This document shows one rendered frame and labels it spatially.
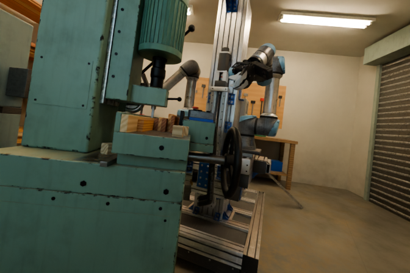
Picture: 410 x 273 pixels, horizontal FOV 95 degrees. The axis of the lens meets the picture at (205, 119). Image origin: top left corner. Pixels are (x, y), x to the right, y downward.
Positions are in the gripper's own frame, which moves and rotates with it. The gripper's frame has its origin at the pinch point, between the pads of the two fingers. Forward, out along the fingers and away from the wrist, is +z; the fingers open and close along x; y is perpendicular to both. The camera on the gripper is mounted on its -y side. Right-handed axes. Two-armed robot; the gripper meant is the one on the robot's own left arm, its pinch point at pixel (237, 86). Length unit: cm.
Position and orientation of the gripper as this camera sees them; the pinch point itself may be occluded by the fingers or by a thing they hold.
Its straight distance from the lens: 73.2
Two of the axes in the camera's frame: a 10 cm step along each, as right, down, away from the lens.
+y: -7.8, -2.2, 5.9
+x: -2.3, -7.7, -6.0
